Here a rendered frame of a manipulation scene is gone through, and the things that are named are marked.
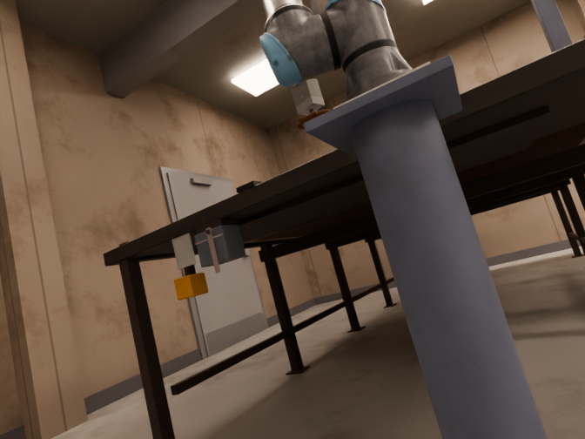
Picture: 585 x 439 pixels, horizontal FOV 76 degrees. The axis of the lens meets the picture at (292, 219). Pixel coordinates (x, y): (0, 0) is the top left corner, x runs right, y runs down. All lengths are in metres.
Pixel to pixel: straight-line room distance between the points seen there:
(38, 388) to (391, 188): 2.76
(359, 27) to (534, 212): 5.40
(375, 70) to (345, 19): 0.13
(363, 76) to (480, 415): 0.63
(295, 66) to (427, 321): 0.55
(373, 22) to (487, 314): 0.58
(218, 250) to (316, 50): 0.76
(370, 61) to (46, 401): 2.86
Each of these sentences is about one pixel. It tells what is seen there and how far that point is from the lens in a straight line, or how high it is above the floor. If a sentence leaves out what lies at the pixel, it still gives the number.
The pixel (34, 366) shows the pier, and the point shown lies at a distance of 3.10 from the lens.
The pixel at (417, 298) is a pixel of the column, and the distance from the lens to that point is 0.71.
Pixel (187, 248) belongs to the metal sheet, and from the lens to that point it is 1.46.
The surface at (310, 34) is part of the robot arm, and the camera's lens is 0.83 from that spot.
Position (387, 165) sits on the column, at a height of 0.75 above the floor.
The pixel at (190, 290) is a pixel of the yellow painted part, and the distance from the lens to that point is 1.44.
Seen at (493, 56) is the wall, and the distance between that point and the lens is 6.50.
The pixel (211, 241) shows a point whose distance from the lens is 1.33.
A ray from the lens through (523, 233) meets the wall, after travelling 6.06.
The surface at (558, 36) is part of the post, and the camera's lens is 3.16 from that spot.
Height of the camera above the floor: 0.60
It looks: 8 degrees up
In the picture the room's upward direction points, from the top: 15 degrees counter-clockwise
